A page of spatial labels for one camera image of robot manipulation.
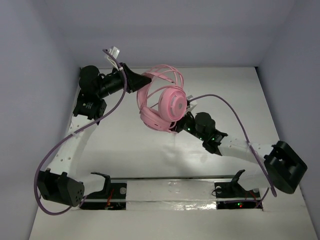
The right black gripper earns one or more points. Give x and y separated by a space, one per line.
179 122

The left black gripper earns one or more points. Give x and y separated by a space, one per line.
127 77

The pink headphones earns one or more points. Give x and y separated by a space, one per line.
172 102

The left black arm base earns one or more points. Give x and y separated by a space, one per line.
112 197

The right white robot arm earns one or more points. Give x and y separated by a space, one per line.
279 166

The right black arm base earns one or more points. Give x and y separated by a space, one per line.
231 196

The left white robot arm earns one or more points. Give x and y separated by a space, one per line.
58 183

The silver foil strip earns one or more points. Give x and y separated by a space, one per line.
170 195

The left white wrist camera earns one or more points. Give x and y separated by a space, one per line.
111 55

